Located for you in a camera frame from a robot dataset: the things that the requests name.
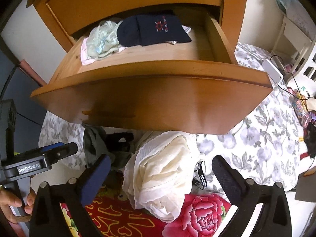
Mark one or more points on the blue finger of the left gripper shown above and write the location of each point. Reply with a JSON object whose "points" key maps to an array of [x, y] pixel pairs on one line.
{"points": [[61, 151], [50, 147]]}

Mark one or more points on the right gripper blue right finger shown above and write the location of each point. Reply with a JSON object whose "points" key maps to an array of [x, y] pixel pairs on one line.
{"points": [[229, 183]]}

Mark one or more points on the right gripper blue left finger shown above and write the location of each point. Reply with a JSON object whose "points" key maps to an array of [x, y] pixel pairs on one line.
{"points": [[92, 179]]}

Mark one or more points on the grey sock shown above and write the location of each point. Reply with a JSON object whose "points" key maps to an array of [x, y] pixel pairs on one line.
{"points": [[94, 146]]}

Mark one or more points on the black sock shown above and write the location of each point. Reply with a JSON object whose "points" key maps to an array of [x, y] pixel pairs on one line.
{"points": [[119, 148]]}

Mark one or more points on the cream mesh cloth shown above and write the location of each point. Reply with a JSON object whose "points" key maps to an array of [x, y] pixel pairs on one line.
{"points": [[159, 174]]}

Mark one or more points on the left hand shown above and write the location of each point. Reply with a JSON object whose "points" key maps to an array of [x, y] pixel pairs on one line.
{"points": [[8, 199]]}

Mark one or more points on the red floral blanket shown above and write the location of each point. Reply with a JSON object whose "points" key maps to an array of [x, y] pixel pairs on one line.
{"points": [[200, 215]]}

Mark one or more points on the dark blue cabinet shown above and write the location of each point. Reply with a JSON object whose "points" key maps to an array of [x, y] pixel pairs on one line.
{"points": [[17, 86]]}

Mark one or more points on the black remote and pouch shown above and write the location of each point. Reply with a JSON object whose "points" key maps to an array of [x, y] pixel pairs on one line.
{"points": [[310, 139]]}

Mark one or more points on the pile of small trinkets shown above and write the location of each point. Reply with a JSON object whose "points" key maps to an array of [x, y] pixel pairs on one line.
{"points": [[299, 104]]}

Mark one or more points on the pale green lace garment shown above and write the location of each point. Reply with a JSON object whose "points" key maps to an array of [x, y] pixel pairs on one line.
{"points": [[101, 43]]}

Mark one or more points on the white power adapter box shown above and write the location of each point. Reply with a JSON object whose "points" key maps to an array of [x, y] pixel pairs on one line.
{"points": [[273, 71]]}

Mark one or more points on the white cutout storage rack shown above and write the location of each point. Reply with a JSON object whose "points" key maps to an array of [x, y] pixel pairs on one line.
{"points": [[298, 29]]}

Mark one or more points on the wooden nightstand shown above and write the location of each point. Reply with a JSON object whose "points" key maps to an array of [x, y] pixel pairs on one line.
{"points": [[148, 9]]}

